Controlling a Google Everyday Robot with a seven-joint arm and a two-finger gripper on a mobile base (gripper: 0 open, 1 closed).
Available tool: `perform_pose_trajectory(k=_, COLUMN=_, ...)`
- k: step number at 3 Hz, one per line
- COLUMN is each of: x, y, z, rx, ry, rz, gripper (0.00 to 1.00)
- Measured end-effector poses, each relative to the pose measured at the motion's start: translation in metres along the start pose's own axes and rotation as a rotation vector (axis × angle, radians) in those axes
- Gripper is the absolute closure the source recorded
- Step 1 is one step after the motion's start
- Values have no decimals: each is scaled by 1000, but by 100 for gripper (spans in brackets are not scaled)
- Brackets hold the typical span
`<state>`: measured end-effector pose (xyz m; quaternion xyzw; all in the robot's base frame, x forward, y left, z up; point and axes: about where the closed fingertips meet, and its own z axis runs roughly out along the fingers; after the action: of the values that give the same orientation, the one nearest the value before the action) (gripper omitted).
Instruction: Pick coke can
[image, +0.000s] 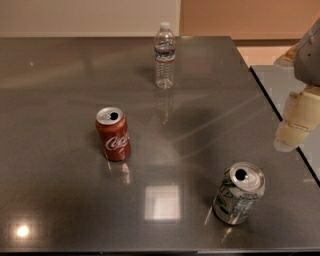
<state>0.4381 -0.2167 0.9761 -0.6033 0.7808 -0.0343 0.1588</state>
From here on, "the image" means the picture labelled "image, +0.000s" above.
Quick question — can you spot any clear plastic water bottle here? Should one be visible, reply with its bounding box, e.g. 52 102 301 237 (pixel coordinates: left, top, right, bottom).
154 22 176 89

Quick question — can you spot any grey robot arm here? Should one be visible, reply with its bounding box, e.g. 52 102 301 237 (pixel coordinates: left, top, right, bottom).
274 19 320 152

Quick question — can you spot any red coke can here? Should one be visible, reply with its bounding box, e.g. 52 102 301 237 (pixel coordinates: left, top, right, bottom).
96 107 131 162

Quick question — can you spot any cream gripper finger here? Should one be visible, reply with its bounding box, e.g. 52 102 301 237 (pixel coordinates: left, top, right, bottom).
274 44 298 67
274 85 320 152

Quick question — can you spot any silver green soda can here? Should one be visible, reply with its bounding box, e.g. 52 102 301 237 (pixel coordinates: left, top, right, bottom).
212 162 265 225

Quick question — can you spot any grey side table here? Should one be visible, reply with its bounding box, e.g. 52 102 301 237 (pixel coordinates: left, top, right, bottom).
250 65 320 182

